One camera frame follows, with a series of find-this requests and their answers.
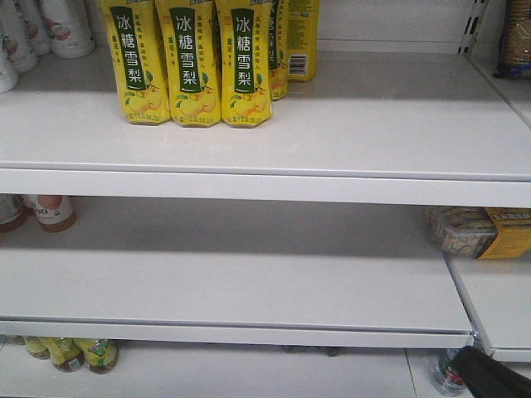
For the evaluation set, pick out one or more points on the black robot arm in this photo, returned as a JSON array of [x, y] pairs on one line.
[[485, 377]]

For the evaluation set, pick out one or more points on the yellow pear drink bottle right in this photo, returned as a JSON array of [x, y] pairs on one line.
[[246, 96]]

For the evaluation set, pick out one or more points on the yellow pear drink bottle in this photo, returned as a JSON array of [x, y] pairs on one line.
[[277, 51], [137, 52], [188, 29], [246, 96]]

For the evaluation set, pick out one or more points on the yellow pear drink bottle barcode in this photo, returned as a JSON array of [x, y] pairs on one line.
[[303, 21]]

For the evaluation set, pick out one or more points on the yellow pear drink bottle middle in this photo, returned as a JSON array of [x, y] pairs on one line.
[[188, 29]]

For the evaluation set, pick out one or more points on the yellow pear drink bottle back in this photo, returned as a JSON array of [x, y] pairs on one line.
[[277, 51]]

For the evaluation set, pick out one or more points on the yellow biscuit box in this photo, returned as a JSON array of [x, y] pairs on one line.
[[476, 232]]

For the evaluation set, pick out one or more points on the orange C100 bottle right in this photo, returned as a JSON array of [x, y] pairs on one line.
[[54, 213]]

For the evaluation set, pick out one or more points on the yellow pear drink bottle left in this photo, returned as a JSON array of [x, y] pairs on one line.
[[137, 52]]

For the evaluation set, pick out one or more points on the yellow lemon tea bottle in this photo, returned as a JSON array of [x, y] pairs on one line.
[[65, 355], [102, 355], [36, 348]]

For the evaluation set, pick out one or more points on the orange juice bottle barcode label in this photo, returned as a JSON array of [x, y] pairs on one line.
[[13, 214]]

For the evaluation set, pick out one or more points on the clear water bottle green label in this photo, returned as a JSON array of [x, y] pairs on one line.
[[445, 378]]

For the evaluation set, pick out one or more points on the white peach drink bottle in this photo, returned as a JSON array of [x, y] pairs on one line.
[[67, 22], [15, 38]]

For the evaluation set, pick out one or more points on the brown cracker packet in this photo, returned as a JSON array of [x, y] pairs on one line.
[[514, 43]]

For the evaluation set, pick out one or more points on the white peach drink bottle left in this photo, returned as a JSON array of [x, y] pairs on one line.
[[15, 38]]

